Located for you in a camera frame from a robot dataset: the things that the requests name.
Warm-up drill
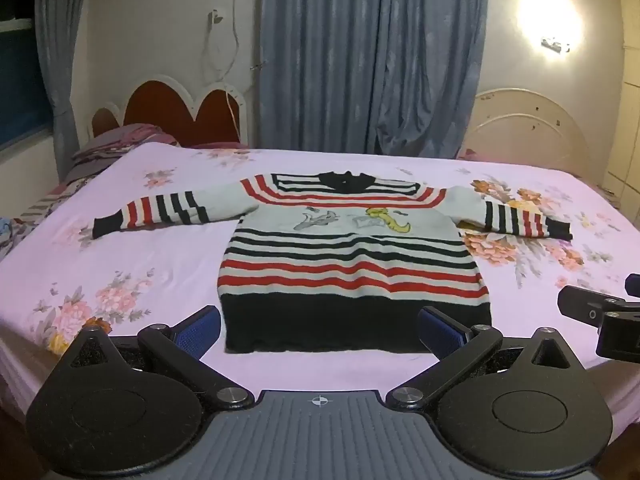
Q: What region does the striped grey blanket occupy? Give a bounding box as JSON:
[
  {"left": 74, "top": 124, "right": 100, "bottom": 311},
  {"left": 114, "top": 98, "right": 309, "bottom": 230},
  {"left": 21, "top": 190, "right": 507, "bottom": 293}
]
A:
[{"left": 10, "top": 160, "right": 108, "bottom": 233}]

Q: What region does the blue-grey wide curtain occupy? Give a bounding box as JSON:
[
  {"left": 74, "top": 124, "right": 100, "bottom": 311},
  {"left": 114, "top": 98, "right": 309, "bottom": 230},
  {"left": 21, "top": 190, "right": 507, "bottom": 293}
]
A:
[{"left": 257, "top": 0, "right": 491, "bottom": 158}]

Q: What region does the pink floral bed sheet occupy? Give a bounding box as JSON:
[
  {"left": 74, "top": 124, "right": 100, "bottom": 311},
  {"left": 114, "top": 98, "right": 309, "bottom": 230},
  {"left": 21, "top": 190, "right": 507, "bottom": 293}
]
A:
[{"left": 0, "top": 141, "right": 640, "bottom": 441}]

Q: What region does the cream arched headboard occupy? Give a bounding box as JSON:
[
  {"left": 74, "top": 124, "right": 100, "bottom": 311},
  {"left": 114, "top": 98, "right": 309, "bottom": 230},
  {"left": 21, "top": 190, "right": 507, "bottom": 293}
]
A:
[{"left": 470, "top": 87, "right": 593, "bottom": 178}]

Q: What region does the blue-grey narrow curtain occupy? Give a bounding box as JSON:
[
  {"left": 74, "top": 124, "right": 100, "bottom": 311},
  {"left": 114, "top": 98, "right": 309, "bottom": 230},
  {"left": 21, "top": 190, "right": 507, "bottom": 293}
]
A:
[{"left": 34, "top": 0, "right": 92, "bottom": 181}]

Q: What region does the cream wardrobe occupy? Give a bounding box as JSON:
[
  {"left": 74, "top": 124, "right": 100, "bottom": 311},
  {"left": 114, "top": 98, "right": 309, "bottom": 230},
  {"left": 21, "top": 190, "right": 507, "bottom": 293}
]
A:
[{"left": 602, "top": 0, "right": 640, "bottom": 211}]

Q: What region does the window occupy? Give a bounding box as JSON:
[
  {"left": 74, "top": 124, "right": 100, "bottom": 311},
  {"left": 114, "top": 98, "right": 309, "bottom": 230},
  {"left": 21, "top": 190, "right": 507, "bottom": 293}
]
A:
[{"left": 0, "top": 17, "right": 53, "bottom": 153}]

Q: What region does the purple pillow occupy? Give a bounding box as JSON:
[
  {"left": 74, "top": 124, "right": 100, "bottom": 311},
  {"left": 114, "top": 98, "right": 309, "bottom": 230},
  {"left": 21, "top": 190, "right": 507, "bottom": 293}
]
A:
[{"left": 70, "top": 123, "right": 182, "bottom": 163}]

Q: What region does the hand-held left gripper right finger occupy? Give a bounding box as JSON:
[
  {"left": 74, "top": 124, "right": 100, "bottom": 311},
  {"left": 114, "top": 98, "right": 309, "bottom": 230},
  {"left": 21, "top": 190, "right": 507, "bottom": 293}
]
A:
[{"left": 386, "top": 306, "right": 577, "bottom": 411}]

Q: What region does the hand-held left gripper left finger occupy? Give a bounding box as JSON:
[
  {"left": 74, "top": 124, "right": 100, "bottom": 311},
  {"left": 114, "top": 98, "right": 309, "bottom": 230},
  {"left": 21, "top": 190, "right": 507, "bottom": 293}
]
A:
[{"left": 67, "top": 305, "right": 256, "bottom": 411}]

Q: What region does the white hanging cable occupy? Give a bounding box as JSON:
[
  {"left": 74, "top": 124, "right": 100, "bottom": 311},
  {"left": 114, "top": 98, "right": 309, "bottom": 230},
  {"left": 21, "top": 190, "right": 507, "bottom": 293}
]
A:
[{"left": 200, "top": 0, "right": 241, "bottom": 133}]

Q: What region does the striped cartoon knit sweater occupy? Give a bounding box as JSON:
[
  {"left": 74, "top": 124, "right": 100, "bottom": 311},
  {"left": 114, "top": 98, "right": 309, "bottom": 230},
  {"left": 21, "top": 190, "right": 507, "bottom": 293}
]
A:
[{"left": 92, "top": 170, "right": 573, "bottom": 355}]

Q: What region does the red heart-shaped headboard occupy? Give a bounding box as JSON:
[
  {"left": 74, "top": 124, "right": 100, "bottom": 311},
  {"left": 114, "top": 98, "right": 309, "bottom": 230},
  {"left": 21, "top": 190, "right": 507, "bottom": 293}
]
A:
[{"left": 90, "top": 74, "right": 251, "bottom": 148}]

